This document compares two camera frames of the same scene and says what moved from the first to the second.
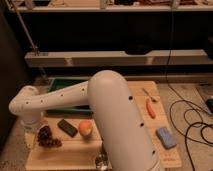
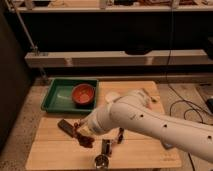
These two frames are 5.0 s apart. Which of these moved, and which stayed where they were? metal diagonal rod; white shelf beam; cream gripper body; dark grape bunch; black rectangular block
Moved: cream gripper body; dark grape bunch
Stayed: white shelf beam; black rectangular block; metal diagonal rod
